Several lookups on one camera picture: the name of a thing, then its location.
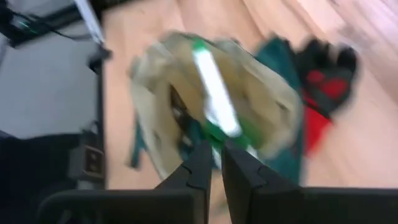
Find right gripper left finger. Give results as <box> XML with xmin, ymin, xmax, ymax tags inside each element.
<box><xmin>36</xmin><ymin>140</ymin><xmax>213</xmax><ymax>224</ymax></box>

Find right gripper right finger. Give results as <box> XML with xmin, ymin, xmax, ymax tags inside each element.
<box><xmin>221</xmin><ymin>139</ymin><xmax>398</xmax><ymax>224</ymax></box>

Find green spray bottle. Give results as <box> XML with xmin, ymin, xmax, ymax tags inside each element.
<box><xmin>190</xmin><ymin>36</ymin><xmax>259</xmax><ymax>160</ymax></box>

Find beige green-trimmed gardening bag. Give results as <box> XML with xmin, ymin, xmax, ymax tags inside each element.
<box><xmin>126</xmin><ymin>30</ymin><xmax>305</xmax><ymax>185</ymax></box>

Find black and red glove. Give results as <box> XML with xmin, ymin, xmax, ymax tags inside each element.
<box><xmin>294</xmin><ymin>37</ymin><xmax>359</xmax><ymax>157</ymax></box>

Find silver aluminium strip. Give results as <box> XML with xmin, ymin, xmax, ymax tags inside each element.
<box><xmin>73</xmin><ymin>0</ymin><xmax>106</xmax><ymax>45</ymax></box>

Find black controller box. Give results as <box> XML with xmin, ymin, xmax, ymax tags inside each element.
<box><xmin>0</xmin><ymin>0</ymin><xmax>41</xmax><ymax>48</ymax></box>

